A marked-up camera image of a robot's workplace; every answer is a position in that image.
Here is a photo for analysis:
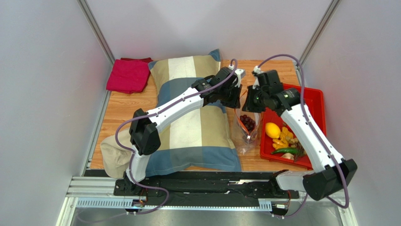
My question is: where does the red plastic tray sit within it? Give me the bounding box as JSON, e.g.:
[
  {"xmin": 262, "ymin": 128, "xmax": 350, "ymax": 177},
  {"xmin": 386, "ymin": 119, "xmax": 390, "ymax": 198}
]
[{"xmin": 260, "ymin": 88, "xmax": 327, "ymax": 170}]

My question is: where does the clear zip top bag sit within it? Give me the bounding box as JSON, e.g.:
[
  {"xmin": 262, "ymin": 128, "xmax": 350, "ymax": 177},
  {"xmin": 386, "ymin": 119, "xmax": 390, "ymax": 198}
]
[{"xmin": 231, "ymin": 91, "xmax": 261, "ymax": 155}]

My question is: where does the red folded cloth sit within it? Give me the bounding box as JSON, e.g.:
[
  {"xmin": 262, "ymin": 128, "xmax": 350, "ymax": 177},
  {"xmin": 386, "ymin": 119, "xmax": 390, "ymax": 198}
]
[{"xmin": 106, "ymin": 57, "xmax": 152, "ymax": 94}]

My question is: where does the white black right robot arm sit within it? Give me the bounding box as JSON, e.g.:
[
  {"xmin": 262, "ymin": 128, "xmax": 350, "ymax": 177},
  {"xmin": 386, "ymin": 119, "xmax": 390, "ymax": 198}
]
[{"xmin": 242, "ymin": 67, "xmax": 358, "ymax": 202}]

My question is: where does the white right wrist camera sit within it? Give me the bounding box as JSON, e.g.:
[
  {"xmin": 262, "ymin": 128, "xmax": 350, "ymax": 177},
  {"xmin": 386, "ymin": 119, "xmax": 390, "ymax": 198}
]
[{"xmin": 252, "ymin": 65, "xmax": 263, "ymax": 89}]

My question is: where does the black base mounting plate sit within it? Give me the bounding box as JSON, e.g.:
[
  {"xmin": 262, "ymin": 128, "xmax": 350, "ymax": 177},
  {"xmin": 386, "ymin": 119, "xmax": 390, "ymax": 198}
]
[{"xmin": 113, "ymin": 178, "xmax": 300, "ymax": 199}]

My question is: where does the aluminium frame rail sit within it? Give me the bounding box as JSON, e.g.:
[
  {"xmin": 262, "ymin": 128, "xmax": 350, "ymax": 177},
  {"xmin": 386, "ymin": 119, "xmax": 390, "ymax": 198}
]
[{"xmin": 57, "ymin": 171, "xmax": 358, "ymax": 226}]

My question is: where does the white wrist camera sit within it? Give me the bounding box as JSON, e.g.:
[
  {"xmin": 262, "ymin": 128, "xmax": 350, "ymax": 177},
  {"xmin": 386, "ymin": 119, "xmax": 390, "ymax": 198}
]
[
  {"xmin": 252, "ymin": 65, "xmax": 263, "ymax": 89},
  {"xmin": 228, "ymin": 64, "xmax": 246, "ymax": 87}
]

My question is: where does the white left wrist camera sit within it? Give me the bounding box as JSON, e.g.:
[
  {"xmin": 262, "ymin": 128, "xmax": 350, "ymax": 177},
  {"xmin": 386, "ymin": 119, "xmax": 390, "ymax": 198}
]
[{"xmin": 228, "ymin": 64, "xmax": 246, "ymax": 87}]

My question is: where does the white fake garlic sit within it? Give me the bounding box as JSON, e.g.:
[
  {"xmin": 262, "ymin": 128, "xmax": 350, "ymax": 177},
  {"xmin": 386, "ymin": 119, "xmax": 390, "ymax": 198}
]
[{"xmin": 281, "ymin": 153, "xmax": 295, "ymax": 160}]

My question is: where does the green fake chili pepper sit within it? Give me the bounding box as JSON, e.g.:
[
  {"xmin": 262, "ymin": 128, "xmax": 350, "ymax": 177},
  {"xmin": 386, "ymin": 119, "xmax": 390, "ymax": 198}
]
[{"xmin": 271, "ymin": 147, "xmax": 298, "ymax": 155}]

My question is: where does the yellow fake bell pepper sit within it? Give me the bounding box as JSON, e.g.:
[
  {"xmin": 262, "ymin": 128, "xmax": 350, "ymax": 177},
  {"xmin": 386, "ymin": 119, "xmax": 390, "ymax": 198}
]
[{"xmin": 272, "ymin": 127, "xmax": 294, "ymax": 150}]

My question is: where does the beige fabric hat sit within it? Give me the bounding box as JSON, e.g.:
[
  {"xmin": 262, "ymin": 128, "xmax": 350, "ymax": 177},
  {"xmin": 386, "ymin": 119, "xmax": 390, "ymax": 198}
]
[{"xmin": 100, "ymin": 135, "xmax": 132, "ymax": 179}]

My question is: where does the striped blue beige pillow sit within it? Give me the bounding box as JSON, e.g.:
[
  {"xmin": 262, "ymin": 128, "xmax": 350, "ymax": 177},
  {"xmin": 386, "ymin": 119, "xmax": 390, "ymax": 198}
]
[{"xmin": 146, "ymin": 49, "xmax": 242, "ymax": 177}]

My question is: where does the brown fake nut cluster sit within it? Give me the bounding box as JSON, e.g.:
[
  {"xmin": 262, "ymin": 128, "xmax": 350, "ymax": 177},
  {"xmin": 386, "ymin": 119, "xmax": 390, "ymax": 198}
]
[{"xmin": 288, "ymin": 137, "xmax": 306, "ymax": 157}]

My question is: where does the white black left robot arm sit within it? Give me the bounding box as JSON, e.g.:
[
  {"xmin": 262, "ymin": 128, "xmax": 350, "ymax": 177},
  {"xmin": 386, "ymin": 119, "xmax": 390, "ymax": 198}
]
[{"xmin": 126, "ymin": 65, "xmax": 246, "ymax": 185}]

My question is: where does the yellow fake lemon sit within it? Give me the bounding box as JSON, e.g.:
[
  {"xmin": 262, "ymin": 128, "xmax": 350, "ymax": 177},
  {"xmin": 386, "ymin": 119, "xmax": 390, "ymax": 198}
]
[{"xmin": 265, "ymin": 122, "xmax": 281, "ymax": 139}]

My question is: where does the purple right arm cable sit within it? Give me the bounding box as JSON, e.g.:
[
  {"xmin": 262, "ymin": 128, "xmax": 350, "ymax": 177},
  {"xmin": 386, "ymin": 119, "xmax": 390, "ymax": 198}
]
[{"xmin": 255, "ymin": 54, "xmax": 350, "ymax": 219}]

